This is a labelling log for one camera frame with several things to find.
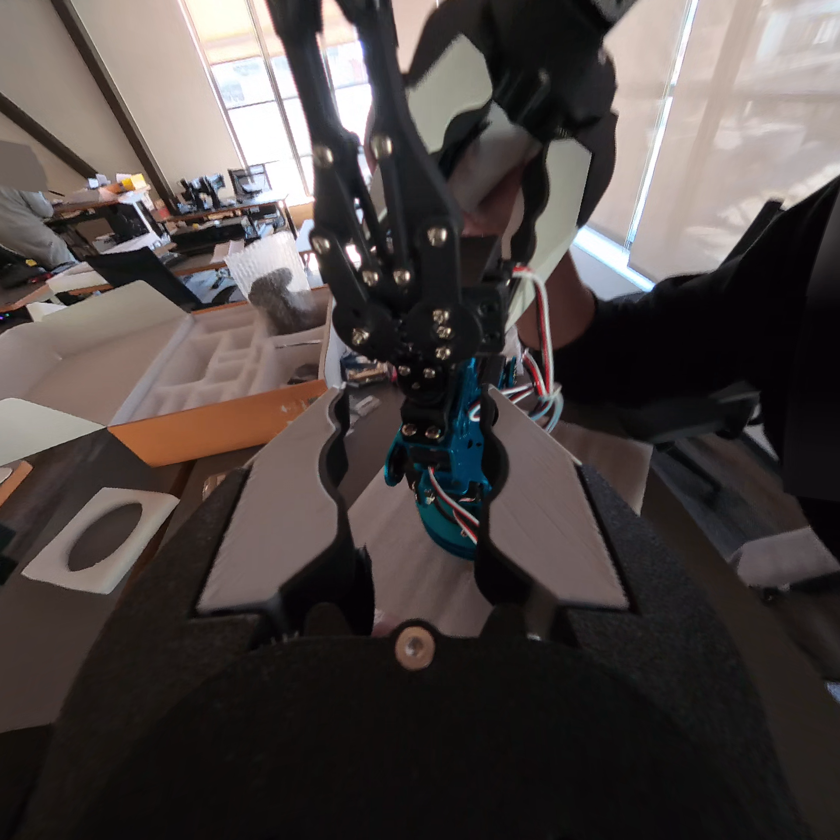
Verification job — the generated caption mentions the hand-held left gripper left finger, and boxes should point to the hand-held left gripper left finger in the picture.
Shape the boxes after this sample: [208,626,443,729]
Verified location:
[196,386,353,616]

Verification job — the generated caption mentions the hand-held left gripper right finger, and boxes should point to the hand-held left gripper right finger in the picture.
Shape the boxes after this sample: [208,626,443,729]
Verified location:
[474,386,632,611]

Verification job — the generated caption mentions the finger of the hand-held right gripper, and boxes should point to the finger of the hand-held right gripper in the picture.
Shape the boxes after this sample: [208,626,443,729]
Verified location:
[504,143,593,324]
[403,31,496,165]

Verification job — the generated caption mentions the black and blue toy robot arm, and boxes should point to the black and blue toy robot arm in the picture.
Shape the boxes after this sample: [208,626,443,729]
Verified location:
[266,0,567,563]

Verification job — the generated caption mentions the person's right forearm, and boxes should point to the person's right forearm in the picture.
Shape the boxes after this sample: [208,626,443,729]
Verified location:
[558,182,840,503]

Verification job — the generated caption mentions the grey desk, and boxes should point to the grey desk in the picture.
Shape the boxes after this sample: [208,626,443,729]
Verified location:
[0,387,657,736]

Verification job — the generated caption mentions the background wooden desk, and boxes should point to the background wooden desk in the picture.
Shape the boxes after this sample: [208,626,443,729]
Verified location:
[46,187,172,253]

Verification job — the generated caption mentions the person's right hand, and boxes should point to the person's right hand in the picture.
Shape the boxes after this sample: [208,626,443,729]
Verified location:
[459,167,598,350]

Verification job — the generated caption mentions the white paper sheet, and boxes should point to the white paper sheet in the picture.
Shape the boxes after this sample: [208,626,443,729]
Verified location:
[348,420,652,639]

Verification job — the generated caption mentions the white foam piece with hole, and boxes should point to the white foam piece with hole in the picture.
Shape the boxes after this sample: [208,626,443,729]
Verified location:
[21,486,182,596]

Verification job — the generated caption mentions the window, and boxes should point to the window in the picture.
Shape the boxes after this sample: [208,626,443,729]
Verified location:
[182,0,840,293]

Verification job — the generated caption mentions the dark swivel chair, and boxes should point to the dark swivel chair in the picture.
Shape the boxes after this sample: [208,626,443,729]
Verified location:
[646,377,791,503]

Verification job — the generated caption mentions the cardboard box with foam insert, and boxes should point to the cardboard box with foam insert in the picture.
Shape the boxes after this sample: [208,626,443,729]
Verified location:
[0,281,333,468]

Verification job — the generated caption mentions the bubble wrap bag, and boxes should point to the bubble wrap bag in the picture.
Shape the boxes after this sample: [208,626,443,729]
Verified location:
[225,231,313,334]

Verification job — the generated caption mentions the black laptop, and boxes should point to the black laptop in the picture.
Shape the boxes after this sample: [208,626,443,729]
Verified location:
[84,245,203,311]

